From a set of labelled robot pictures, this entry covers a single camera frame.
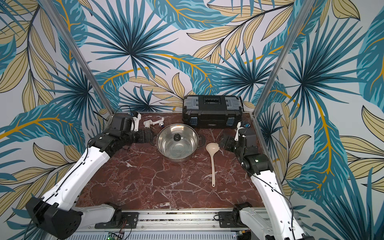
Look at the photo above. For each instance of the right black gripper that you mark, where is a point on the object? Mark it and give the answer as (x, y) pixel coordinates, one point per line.
(227, 142)

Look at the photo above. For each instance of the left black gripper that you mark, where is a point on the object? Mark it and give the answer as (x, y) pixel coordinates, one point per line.
(142, 138)

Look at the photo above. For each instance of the beige plastic ladle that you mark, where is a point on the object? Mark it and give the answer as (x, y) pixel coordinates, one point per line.
(212, 149)

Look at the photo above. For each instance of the glass pot lid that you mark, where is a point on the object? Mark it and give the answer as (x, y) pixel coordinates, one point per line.
(177, 141)

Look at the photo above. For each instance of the stainless steel pot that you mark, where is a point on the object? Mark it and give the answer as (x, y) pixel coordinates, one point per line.
(177, 142)

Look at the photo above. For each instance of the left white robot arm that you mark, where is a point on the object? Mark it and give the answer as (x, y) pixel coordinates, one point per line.
(99, 150)

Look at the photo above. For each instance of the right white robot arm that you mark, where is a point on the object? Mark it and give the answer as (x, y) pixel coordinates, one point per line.
(271, 198)

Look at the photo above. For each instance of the white pipe fitting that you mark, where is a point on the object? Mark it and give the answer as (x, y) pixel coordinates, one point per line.
(156, 122)

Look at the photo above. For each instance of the black plastic toolbox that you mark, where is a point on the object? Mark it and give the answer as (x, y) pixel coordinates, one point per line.
(212, 112)

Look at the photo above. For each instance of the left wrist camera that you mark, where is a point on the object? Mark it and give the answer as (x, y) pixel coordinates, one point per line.
(135, 121)

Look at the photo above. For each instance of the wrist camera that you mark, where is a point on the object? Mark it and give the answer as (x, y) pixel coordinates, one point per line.
(135, 121)
(241, 127)

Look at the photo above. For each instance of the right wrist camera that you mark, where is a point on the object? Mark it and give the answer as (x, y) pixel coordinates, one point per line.
(241, 127)

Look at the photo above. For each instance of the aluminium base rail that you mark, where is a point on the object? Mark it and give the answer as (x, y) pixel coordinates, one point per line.
(180, 223)

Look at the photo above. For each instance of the right aluminium frame post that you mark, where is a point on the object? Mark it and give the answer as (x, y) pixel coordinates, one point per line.
(299, 21)

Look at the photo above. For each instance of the aluminium frame post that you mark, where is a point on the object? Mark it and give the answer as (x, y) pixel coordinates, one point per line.
(299, 21)
(73, 47)

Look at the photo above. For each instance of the left aluminium frame post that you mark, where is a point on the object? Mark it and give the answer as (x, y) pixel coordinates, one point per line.
(73, 47)

